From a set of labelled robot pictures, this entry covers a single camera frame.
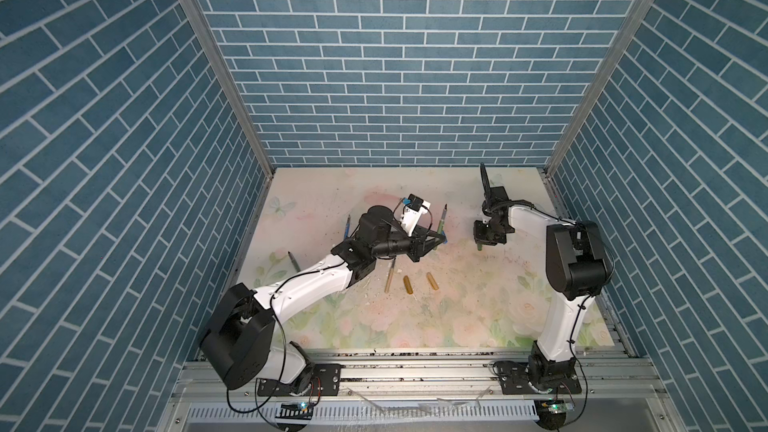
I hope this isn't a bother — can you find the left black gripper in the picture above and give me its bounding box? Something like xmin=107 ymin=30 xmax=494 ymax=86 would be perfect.
xmin=369 ymin=225 xmax=445 ymax=264

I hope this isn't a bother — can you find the green pen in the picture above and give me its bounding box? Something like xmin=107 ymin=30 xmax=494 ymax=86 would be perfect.
xmin=437 ymin=204 xmax=448 ymax=235
xmin=288 ymin=251 xmax=302 ymax=273

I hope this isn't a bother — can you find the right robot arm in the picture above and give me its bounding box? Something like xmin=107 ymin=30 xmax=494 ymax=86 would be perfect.
xmin=473 ymin=182 xmax=612 ymax=395

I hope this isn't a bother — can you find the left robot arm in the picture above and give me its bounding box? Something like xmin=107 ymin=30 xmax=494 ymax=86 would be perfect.
xmin=200 ymin=195 xmax=445 ymax=394

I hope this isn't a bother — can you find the tan pen cap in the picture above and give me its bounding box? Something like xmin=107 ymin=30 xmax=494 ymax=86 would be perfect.
xmin=426 ymin=272 xmax=439 ymax=291

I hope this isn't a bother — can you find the dark yellow pen cap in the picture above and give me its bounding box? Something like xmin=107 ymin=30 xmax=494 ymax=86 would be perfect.
xmin=403 ymin=276 xmax=414 ymax=295

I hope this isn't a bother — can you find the tan pen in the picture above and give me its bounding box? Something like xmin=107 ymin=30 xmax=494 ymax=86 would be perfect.
xmin=384 ymin=258 xmax=396 ymax=294

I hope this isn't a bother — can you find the blue pen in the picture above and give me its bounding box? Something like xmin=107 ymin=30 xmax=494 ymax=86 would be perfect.
xmin=343 ymin=214 xmax=352 ymax=240

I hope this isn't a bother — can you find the floral table mat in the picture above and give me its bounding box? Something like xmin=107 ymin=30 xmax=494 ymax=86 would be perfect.
xmin=235 ymin=166 xmax=616 ymax=350

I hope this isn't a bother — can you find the aluminium mounting rail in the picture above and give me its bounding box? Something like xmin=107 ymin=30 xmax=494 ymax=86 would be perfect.
xmin=158 ymin=349 xmax=684 ymax=431

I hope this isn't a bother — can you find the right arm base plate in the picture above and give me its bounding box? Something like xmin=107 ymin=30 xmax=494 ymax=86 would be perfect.
xmin=491 ymin=359 xmax=583 ymax=395

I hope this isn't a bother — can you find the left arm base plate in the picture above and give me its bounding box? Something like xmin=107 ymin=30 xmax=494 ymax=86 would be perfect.
xmin=257 ymin=363 xmax=342 ymax=398

